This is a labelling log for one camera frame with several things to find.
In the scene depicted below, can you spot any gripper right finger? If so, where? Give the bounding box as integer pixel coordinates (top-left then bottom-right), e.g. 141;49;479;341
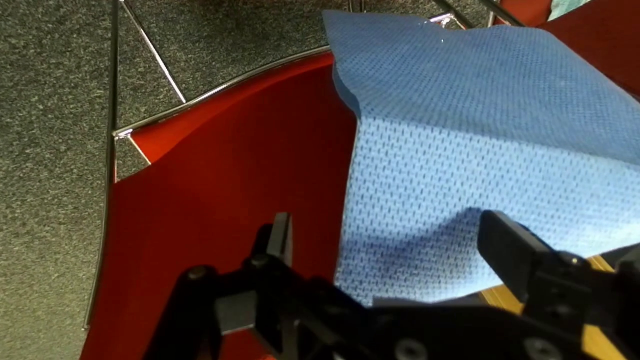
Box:
477;210;640;360

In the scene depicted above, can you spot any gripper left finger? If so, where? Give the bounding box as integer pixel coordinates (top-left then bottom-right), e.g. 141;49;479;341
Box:
142;212;372;360

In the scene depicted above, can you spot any blue woven cloth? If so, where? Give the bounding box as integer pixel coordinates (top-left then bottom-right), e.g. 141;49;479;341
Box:
322;10;640;307

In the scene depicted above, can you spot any red chair with chrome frame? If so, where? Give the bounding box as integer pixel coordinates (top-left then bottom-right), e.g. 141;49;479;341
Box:
80;0;640;360

